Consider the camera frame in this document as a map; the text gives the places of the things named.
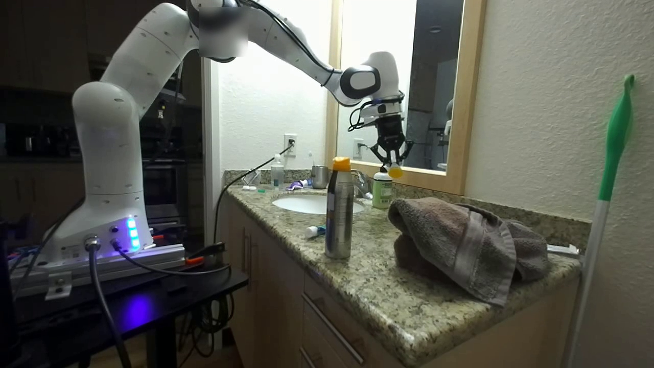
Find spray can with orange cap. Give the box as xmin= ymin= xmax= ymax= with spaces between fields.
xmin=325 ymin=155 xmax=358 ymax=262

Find green handled mop stick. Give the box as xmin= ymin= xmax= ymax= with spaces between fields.
xmin=564 ymin=73 xmax=640 ymax=368

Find white oval sink basin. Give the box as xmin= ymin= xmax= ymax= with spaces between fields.
xmin=273 ymin=193 xmax=370 ymax=218

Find orange black clamp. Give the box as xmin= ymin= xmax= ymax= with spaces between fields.
xmin=182 ymin=241 xmax=230 ymax=272

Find metal toothbrush cup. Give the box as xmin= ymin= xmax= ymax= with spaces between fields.
xmin=310 ymin=161 xmax=331 ymax=190

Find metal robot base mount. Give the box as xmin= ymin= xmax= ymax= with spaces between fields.
xmin=9 ymin=241 xmax=190 ymax=303

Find white sunscreen tube yellow cap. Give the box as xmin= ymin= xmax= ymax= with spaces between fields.
xmin=377 ymin=158 xmax=407 ymax=181

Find brown folded towel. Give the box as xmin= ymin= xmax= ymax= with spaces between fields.
xmin=387 ymin=196 xmax=553 ymax=307

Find dark background cabinet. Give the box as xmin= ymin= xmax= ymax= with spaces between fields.
xmin=0 ymin=59 xmax=206 ymax=241

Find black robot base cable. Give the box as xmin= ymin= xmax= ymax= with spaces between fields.
xmin=111 ymin=237 xmax=234 ymax=278

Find green soap pump bottle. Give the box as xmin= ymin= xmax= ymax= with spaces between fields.
xmin=370 ymin=166 xmax=397 ymax=211

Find black power cable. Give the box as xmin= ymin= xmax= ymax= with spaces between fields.
xmin=211 ymin=142 xmax=296 ymax=252

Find wooden vanity cabinet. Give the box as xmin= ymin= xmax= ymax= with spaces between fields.
xmin=218 ymin=193 xmax=581 ymax=368

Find clear contact solution bottle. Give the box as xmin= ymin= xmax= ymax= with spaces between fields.
xmin=269 ymin=154 xmax=287 ymax=190

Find black robot table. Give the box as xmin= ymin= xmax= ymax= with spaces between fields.
xmin=0 ymin=263 xmax=252 ymax=368

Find small white plastic item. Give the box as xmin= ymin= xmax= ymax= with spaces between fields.
xmin=546 ymin=244 xmax=583 ymax=259

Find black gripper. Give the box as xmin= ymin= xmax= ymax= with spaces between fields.
xmin=369 ymin=112 xmax=415 ymax=170

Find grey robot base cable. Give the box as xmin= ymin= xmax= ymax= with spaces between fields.
xmin=83 ymin=234 xmax=135 ymax=368

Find metal drawer handle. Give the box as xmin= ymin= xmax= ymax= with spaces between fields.
xmin=301 ymin=293 xmax=367 ymax=365

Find green white toothpaste tube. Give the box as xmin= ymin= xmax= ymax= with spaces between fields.
xmin=303 ymin=222 xmax=330 ymax=241

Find chrome faucet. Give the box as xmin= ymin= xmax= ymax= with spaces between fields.
xmin=353 ymin=170 xmax=374 ymax=201

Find white wall outlet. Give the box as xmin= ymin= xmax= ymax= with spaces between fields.
xmin=282 ymin=131 xmax=301 ymax=159

